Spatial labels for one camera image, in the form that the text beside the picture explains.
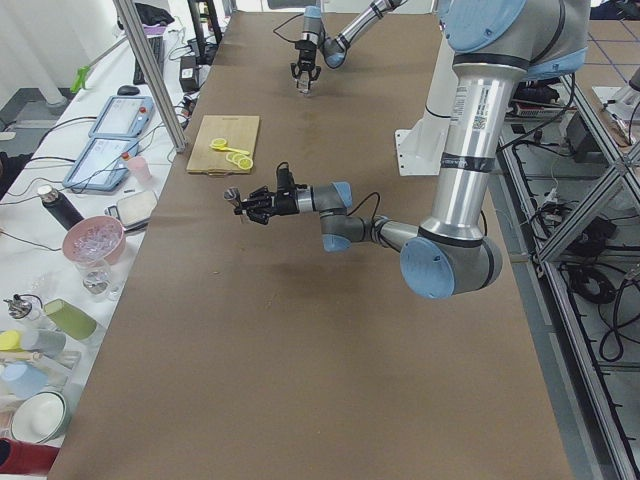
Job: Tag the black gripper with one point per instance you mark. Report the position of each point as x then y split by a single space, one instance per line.
305 55
284 204

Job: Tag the steel measuring jigger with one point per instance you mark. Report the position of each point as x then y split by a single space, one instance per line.
232 195

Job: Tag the clear glass shaker cup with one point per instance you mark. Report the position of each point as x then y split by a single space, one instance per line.
303 85

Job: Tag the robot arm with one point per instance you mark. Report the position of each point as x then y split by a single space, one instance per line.
496 45
314 38

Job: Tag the pink cup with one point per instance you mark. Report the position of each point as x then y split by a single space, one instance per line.
139 169

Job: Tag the light blue cup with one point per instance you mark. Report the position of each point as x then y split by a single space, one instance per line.
23 379

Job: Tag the lemon slice middle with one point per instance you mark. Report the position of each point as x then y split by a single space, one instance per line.
237 159

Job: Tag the yellow plastic spoon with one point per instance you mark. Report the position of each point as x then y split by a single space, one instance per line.
237 150

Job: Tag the wooden cutting board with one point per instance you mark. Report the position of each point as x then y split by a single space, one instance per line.
240 131

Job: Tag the kitchen scale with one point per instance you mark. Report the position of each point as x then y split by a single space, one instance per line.
134 211

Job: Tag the upper teach pendant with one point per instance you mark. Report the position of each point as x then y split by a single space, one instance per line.
123 117

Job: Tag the teach pendant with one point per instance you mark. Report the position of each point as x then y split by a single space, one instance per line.
123 117
101 166

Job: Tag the lower teach pendant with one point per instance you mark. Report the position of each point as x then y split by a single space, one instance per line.
101 166

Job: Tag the pink bowl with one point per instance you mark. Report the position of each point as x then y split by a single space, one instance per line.
93 239

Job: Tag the black computer mouse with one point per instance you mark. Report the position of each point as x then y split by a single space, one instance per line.
128 90

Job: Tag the clear drinking glass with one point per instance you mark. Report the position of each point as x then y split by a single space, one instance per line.
100 279

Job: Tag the black thermos bottle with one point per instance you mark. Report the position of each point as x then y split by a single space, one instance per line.
59 206

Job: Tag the green tumbler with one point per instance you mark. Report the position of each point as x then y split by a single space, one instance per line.
70 319

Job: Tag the white green bowl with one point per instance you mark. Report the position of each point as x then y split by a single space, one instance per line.
41 418

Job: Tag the red thermos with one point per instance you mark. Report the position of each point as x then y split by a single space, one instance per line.
23 458

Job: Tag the aluminium frame post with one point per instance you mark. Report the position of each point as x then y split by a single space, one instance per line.
128 15

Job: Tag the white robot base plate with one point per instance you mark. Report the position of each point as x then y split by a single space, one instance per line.
418 152

